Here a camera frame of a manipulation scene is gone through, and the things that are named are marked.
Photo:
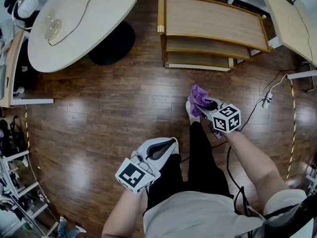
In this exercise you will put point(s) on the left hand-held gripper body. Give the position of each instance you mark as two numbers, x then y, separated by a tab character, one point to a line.
135	176

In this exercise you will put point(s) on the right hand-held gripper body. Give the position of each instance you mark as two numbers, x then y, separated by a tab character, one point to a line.
226	119

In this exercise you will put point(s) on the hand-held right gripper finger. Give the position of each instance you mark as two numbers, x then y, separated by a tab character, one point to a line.
216	101
206	113

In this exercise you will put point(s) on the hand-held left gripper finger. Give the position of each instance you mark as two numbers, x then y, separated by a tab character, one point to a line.
167	159
153	141

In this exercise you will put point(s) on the purple cloth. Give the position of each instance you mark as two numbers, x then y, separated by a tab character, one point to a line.
196	95

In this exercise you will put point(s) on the wooden low shelf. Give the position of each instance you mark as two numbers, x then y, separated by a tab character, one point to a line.
210	21

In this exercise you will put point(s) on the person's right forearm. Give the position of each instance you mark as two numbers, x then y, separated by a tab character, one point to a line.
250	157

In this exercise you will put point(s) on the person's left forearm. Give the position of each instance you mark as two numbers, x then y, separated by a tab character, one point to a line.
123	212

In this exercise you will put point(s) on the person's black trousers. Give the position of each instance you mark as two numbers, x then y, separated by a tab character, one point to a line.
203	162

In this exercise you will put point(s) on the white power strip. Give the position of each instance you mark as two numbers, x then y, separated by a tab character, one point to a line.
267	100

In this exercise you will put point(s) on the person's white shirt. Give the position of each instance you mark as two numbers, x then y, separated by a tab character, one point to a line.
198	214

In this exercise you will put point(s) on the yellow black striped floor tape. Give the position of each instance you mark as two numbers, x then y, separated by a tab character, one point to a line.
293	123
27	128

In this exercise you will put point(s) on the white metal desk frames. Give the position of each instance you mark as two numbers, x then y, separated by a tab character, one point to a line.
312	180

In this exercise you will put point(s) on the rectangular beige desk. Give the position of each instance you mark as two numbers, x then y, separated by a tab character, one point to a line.
287	21

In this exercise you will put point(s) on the white metal rack frames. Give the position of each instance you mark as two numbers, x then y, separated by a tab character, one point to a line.
15	157

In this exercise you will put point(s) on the round beige table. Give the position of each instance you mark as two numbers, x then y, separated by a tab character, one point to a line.
99	21

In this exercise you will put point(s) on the clear glass dish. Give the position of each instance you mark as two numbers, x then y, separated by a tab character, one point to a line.
53	30

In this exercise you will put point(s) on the white globe with gold stand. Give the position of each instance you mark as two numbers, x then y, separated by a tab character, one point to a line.
28	6

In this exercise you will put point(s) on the black fabric object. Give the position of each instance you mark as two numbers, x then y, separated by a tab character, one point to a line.
13	0

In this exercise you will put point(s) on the wooden desk with white frame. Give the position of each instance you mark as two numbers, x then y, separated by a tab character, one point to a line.
13	58

